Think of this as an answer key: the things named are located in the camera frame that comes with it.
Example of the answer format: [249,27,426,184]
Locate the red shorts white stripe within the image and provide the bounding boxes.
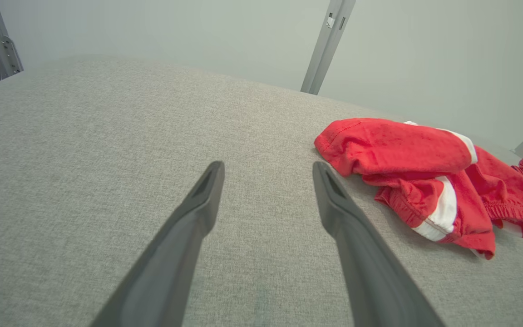
[314,118,523,260]

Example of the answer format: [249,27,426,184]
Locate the grey fabric sofa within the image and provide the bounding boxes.
[0,54,523,327]

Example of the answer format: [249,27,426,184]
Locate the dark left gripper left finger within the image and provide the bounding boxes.
[90,161,225,327]

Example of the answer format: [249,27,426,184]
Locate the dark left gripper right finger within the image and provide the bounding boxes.
[313,161,446,327]

